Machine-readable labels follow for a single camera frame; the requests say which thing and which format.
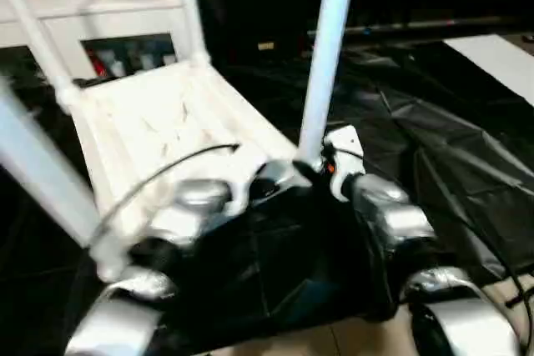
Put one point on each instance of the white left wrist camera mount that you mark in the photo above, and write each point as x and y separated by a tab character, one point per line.
240	199

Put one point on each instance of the black mat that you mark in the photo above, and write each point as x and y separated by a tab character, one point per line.
438	143

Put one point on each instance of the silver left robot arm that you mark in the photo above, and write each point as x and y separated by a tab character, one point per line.
196	197

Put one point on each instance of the white plastic table leg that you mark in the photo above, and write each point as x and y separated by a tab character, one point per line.
41	156
325	60
189	10
29	26

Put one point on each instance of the dark metal stand leg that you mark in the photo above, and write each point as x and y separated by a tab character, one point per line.
514	302

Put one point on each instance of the small tan block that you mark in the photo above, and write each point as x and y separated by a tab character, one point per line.
265	45

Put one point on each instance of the white plastic table top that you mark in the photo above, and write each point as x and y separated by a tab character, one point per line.
167	114

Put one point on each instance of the white cabinet with glass doors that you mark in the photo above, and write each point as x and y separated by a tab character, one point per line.
125	22

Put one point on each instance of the white sheet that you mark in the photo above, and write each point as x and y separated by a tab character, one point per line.
496	64

